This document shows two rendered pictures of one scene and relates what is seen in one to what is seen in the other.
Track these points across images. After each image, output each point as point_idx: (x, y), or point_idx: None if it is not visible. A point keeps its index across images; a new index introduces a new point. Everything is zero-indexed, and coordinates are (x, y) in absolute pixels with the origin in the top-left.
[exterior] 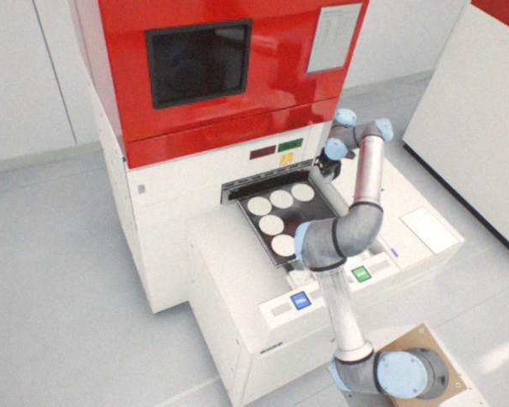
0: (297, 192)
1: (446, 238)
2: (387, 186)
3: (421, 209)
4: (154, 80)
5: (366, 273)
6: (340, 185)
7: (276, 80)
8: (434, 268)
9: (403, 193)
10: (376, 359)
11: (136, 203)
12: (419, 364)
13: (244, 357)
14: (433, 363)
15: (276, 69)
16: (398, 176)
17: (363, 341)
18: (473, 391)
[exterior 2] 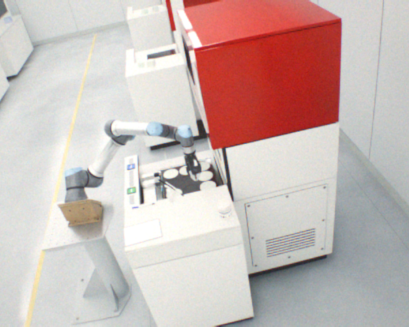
0: (208, 183)
1: (131, 239)
2: (188, 220)
3: (160, 234)
4: (185, 55)
5: (130, 192)
6: (198, 194)
7: (196, 89)
8: None
9: (178, 228)
10: (85, 170)
11: None
12: (70, 172)
13: None
14: (71, 191)
15: (195, 82)
16: (196, 231)
17: (93, 166)
18: (62, 243)
